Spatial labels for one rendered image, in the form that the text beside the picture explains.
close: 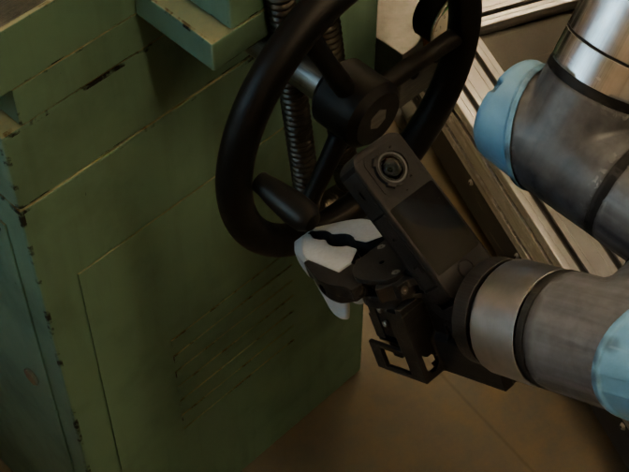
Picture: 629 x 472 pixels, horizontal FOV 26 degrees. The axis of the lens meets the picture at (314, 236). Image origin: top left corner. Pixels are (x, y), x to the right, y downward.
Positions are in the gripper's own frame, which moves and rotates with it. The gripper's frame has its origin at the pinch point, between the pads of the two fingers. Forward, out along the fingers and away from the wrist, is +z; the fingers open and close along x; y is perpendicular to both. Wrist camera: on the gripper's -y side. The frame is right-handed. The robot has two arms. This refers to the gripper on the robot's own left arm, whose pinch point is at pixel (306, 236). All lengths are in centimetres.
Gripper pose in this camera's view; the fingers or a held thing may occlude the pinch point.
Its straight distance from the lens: 101.6
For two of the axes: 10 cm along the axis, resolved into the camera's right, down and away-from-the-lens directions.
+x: 7.2, -5.2, 4.5
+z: -6.0, -1.6, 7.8
